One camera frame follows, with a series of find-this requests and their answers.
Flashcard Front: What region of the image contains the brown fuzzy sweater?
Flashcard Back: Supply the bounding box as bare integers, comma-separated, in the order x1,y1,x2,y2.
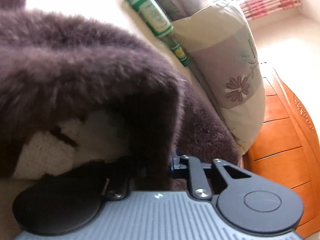
0,0,244,190

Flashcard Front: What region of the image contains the pink patterned curtain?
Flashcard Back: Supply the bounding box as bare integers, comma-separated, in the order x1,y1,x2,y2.
237,0,300,20

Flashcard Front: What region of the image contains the wooden headboard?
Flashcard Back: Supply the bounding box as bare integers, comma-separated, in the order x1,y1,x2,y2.
244,65,320,238

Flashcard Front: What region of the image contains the green glass bottle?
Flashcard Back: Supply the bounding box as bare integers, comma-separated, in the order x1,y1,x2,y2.
125,0,193,67

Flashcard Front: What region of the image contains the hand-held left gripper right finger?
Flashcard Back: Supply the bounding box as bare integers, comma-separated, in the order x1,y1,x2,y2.
170,155,253,201

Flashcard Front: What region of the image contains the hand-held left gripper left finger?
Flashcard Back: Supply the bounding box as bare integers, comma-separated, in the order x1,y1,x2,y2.
75,156,133,200

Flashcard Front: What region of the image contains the floral patchwork pillow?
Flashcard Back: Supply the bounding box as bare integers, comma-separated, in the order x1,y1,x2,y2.
172,0,265,154

